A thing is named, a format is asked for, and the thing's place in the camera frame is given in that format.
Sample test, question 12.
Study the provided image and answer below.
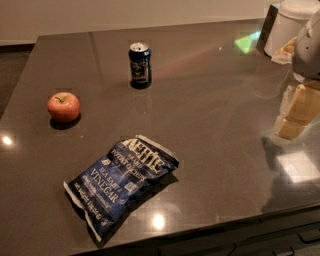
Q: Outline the white plastic container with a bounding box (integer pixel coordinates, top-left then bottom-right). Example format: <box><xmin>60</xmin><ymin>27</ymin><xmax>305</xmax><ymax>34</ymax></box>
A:
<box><xmin>264</xmin><ymin>0</ymin><xmax>320</xmax><ymax>57</ymax></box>

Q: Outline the blue pepsi can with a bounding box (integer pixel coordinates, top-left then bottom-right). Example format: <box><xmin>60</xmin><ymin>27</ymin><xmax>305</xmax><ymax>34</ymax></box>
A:
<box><xmin>128</xmin><ymin>42</ymin><xmax>152</xmax><ymax>89</ymax></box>

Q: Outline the blue kettle chip bag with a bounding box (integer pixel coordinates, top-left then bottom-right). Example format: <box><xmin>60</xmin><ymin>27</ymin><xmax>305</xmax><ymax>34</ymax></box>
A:
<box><xmin>64</xmin><ymin>135</ymin><xmax>179</xmax><ymax>241</ymax></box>

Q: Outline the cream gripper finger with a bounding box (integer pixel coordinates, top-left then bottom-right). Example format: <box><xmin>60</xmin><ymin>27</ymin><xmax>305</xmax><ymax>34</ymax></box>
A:
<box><xmin>274</xmin><ymin>84</ymin><xmax>320</xmax><ymax>141</ymax></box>

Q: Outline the red apple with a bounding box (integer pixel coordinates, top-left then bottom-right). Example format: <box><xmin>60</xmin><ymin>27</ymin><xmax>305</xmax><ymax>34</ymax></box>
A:
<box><xmin>47</xmin><ymin>92</ymin><xmax>80</xmax><ymax>123</ymax></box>

